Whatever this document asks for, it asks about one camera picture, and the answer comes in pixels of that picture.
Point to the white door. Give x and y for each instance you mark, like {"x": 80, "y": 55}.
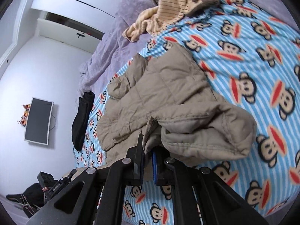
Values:
{"x": 63, "y": 32}

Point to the tan puffer jacket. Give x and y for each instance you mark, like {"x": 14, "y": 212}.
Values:
{"x": 168, "y": 93}

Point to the purple bedspread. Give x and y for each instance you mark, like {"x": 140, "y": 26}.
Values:
{"x": 112, "y": 44}

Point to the beige striped fleece robe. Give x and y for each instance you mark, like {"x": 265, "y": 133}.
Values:
{"x": 171, "y": 2}

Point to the monkey print striped blanket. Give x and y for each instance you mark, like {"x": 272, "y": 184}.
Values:
{"x": 257, "y": 79}

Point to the dark cloth pile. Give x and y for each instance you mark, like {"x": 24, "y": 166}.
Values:
{"x": 28, "y": 196}

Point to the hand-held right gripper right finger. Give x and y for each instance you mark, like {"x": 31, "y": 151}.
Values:
{"x": 154, "y": 168}

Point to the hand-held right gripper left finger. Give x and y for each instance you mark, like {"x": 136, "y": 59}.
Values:
{"x": 142, "y": 168}

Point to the black folded garment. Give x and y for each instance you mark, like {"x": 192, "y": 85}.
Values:
{"x": 82, "y": 119}

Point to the orange wall decoration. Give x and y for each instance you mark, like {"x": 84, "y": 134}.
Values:
{"x": 25, "y": 116}

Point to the wall-mounted monitor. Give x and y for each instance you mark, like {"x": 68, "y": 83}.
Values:
{"x": 38, "y": 121}

